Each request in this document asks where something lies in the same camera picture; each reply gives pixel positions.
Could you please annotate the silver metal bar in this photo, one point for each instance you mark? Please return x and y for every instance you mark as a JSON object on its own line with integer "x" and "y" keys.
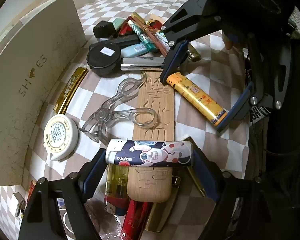
{"x": 142, "y": 64}

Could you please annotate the black small box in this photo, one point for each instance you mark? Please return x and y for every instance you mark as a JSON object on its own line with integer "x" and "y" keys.
{"x": 104, "y": 29}

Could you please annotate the black round container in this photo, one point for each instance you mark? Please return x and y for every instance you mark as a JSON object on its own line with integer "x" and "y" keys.
{"x": 103, "y": 58}

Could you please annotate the gold harmonica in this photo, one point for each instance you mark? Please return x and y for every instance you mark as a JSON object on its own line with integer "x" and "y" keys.
{"x": 69, "y": 90}

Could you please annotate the checkered bed sheet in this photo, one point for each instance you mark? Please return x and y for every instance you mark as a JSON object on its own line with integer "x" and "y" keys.
{"x": 219, "y": 73}

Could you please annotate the white round tape measure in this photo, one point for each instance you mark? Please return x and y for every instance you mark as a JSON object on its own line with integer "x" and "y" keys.
{"x": 60, "y": 137}

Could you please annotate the green white tube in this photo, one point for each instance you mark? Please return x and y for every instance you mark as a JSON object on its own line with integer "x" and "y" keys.
{"x": 146, "y": 41}

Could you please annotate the brown wooden pen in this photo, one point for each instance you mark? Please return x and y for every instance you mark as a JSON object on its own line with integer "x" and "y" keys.
{"x": 149, "y": 31}

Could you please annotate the astronaut print white lighter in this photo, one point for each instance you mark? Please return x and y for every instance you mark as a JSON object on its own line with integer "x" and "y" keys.
{"x": 136, "y": 153}

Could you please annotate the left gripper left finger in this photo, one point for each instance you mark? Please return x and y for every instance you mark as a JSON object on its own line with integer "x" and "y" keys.
{"x": 42, "y": 219}

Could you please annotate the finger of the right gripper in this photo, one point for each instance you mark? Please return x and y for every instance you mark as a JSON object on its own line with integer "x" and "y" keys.
{"x": 193, "y": 20}
{"x": 268, "y": 82}

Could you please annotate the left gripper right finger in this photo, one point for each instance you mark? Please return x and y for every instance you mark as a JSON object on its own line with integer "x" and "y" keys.
{"x": 238, "y": 202}

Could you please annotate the large white shoe box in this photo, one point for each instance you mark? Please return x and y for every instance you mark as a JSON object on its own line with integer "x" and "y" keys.
{"x": 30, "y": 64}

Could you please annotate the yellow transparent lighter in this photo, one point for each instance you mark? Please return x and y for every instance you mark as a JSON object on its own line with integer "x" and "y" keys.
{"x": 116, "y": 199}

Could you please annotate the orange yellow lighter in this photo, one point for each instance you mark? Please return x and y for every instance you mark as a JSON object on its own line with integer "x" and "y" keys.
{"x": 198, "y": 98}

